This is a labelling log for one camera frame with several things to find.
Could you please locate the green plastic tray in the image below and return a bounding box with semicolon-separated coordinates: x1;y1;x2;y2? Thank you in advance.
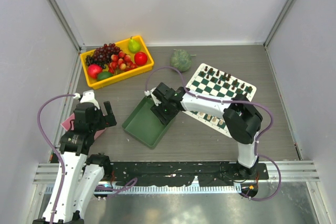
122;97;175;149

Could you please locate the green white chess board mat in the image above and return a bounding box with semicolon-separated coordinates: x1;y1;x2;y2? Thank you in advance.
185;63;257;137

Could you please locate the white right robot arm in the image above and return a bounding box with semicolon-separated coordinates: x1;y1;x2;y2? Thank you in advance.
144;82;263;179

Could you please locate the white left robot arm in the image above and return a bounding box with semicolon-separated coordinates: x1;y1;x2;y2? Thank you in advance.
33;101;117;223

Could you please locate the pink plastic box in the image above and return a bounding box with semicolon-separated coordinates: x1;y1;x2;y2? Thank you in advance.
60;113;105;140

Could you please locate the green melon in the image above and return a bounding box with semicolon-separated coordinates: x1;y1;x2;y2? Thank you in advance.
170;49;196;72

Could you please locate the green lime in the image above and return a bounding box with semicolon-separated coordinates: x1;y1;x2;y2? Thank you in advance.
97;71;113;81

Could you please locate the red peach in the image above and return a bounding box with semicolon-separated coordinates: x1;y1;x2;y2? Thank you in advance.
87;64;103;79

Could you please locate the red apple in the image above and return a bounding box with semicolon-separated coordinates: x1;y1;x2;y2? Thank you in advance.
134;51;148;66

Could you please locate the dark blue grape bunch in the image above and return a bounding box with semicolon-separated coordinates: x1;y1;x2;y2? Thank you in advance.
86;55;106;69

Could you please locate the red cherry cluster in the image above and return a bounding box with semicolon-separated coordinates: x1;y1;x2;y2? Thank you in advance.
108;51;138;75

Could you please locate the green pear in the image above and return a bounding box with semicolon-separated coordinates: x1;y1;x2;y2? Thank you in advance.
128;37;141;54

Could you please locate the dark red grape bunch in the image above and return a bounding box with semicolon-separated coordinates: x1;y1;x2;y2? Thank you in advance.
93;43;121;65

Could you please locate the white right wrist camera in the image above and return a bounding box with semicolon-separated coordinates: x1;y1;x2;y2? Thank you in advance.
144;89;161;106

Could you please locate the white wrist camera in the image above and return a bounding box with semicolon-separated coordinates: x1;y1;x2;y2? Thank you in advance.
144;89;161;106
73;90;100;109

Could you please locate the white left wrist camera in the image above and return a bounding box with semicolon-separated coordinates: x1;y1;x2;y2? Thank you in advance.
73;90;100;109

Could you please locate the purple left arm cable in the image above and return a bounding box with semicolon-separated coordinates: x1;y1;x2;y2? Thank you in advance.
36;92;81;224

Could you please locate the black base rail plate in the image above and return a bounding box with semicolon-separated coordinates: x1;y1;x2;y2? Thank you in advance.
102;161;269;187

